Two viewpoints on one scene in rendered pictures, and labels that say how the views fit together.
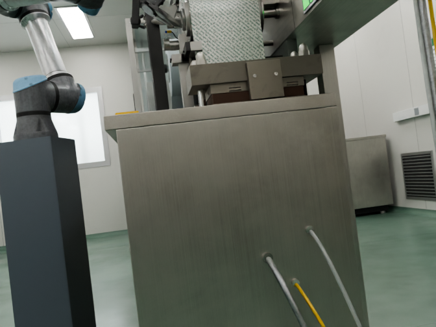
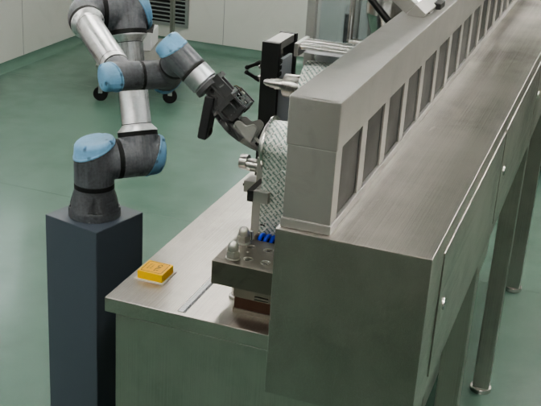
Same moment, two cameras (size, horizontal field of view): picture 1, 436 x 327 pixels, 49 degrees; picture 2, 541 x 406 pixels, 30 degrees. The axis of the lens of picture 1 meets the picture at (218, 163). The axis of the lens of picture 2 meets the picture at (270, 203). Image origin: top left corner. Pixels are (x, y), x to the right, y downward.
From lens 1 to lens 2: 179 cm
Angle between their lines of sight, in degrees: 35
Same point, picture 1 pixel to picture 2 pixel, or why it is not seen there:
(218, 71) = (243, 276)
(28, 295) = (64, 374)
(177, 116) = (178, 322)
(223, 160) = (219, 381)
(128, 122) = (128, 311)
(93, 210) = not seen: hidden behind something
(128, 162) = (123, 349)
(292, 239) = not seen: outside the picture
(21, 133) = (73, 211)
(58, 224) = (95, 324)
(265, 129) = not seen: hidden behind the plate
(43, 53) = (123, 95)
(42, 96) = (101, 171)
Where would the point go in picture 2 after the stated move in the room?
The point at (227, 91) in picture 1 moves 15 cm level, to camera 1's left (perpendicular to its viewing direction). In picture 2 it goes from (251, 300) to (198, 283)
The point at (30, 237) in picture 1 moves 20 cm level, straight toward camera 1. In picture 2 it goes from (69, 323) to (48, 358)
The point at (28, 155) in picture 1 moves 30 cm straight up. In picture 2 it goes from (75, 242) to (73, 143)
